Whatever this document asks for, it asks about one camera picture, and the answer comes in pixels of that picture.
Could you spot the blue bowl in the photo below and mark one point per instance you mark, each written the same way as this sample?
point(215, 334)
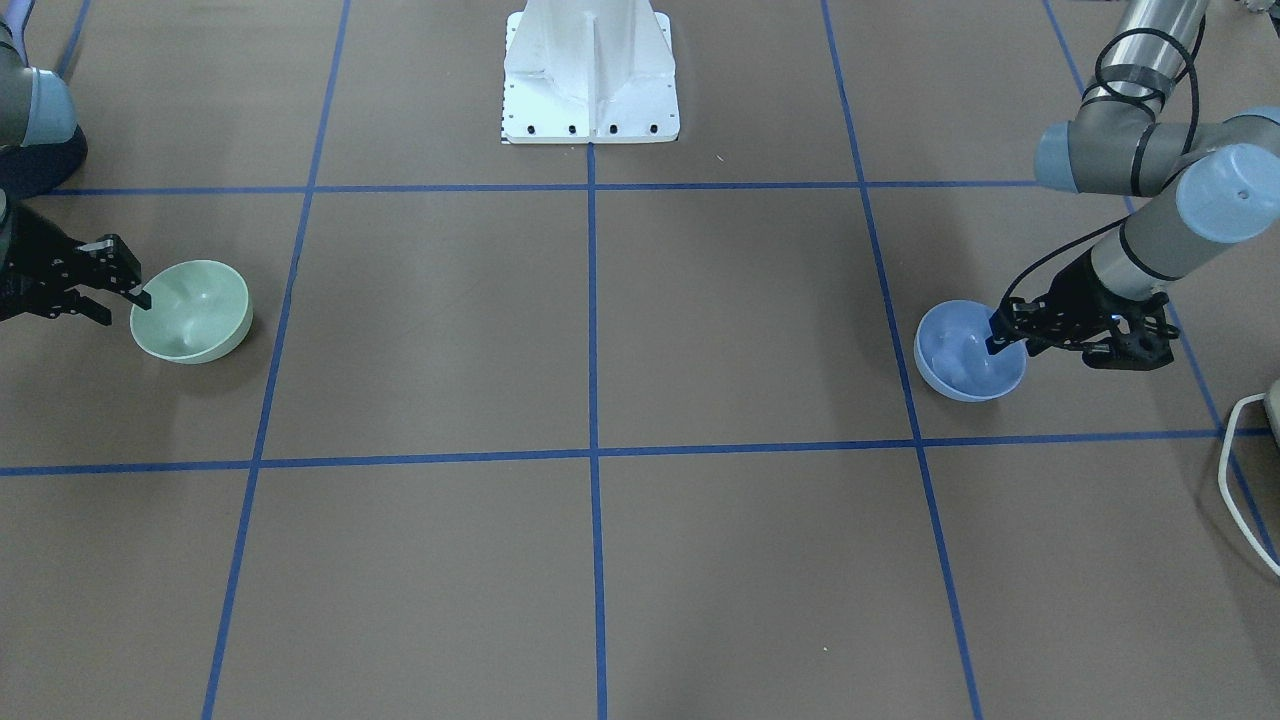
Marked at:
point(950, 352)

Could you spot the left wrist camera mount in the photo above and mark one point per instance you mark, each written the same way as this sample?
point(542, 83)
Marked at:
point(1136, 336)

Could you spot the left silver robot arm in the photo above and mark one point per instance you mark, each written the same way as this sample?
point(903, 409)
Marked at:
point(1205, 188)

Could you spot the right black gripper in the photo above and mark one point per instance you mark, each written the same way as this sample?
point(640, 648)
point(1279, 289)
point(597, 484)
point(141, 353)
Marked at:
point(32, 262)

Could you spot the white pedestal column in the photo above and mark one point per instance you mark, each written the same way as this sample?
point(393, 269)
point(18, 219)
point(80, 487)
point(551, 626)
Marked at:
point(589, 72)

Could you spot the green bowl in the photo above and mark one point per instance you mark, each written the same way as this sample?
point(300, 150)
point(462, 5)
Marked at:
point(200, 311)

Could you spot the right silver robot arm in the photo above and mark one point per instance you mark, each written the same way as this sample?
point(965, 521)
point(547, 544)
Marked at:
point(43, 144)

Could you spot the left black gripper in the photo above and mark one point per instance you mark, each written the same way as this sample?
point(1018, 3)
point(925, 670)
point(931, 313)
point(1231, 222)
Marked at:
point(1072, 292)

